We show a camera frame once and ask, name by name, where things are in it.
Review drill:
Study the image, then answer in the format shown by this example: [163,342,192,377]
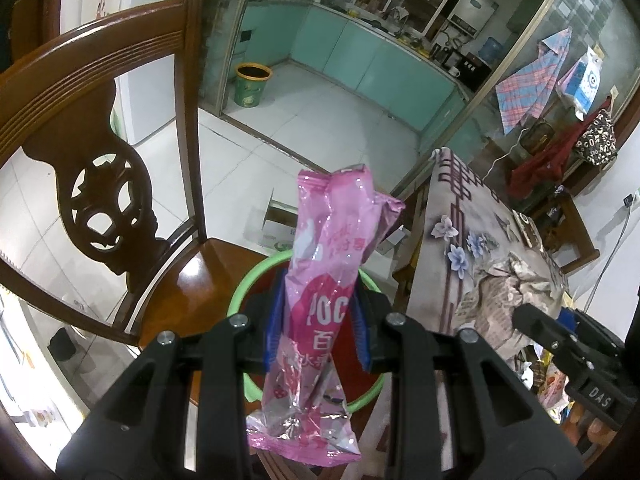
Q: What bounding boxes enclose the blue water jug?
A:
[479,37,503,63]

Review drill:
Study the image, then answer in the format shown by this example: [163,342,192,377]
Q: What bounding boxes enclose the black patterned bag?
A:
[575,107,618,166]

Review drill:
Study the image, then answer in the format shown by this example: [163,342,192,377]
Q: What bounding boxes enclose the pink plastic snack wrapper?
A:
[245,164,406,462]

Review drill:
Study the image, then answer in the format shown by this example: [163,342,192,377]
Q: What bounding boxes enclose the green plastic basin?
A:
[227,252,386,413]

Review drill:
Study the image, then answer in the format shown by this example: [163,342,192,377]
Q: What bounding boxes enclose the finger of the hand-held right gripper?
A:
[557,306,628,356]
[510,302,587,380]

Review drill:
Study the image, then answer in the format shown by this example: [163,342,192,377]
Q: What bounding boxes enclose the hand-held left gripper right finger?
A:
[350,280,586,480]

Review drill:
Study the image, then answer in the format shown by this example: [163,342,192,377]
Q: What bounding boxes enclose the plaid hanging cloth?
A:
[495,27,573,136]

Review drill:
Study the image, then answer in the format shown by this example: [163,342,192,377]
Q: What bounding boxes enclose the white blue plastic bag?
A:
[557,46,608,121]

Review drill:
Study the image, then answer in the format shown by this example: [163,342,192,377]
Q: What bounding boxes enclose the carved wooden chair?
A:
[0,0,301,480]

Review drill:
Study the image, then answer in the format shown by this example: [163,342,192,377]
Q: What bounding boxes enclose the colourful snack packets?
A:
[520,352,573,413]

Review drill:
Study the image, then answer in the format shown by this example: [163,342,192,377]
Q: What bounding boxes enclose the black countertop appliance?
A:
[457,52,493,86]

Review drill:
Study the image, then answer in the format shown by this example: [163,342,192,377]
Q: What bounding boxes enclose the teal kitchen cabinets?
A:
[240,0,466,136]

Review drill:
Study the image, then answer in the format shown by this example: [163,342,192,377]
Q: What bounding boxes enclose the red cloth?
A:
[509,115,601,198]

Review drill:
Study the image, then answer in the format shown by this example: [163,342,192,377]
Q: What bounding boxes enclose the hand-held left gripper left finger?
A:
[55,272,287,480]

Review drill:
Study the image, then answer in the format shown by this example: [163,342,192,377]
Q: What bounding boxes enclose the small black floor object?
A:
[50,327,83,361]

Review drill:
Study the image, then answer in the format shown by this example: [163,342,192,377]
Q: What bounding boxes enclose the small dark patterned box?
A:
[515,212,541,248]

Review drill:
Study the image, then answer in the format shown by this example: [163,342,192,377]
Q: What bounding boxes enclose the yellow green waste bin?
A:
[234,63,273,109]

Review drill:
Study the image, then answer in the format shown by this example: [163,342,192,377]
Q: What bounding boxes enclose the floral tablecloth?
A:
[392,147,571,361]

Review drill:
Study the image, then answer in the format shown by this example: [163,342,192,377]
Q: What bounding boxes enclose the white water heater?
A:
[452,0,501,38]

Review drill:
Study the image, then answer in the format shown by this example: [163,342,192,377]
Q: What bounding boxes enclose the open cardboard box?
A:
[257,187,401,256]

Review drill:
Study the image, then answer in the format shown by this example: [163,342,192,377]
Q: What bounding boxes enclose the small wooden stool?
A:
[542,187,601,273]

